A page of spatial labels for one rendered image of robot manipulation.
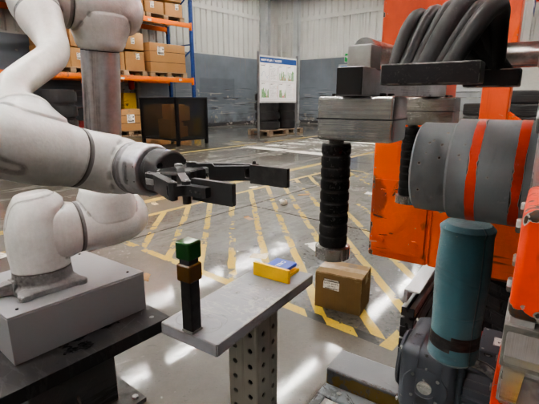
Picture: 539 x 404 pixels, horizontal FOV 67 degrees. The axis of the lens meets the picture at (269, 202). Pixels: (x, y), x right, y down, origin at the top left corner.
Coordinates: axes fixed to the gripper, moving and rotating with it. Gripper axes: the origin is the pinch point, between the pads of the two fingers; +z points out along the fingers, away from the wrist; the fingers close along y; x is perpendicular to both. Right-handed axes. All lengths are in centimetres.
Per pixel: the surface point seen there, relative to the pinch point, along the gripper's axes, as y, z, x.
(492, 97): -253, 1, 11
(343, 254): 0.8, 13.9, -7.1
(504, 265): -60, 29, -27
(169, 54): -785, -850, 122
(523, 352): 9.8, 33.8, -8.3
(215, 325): -16.1, -23.2, -38.0
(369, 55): 1.5, 16.1, 16.2
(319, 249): 1.9, 11.2, -6.7
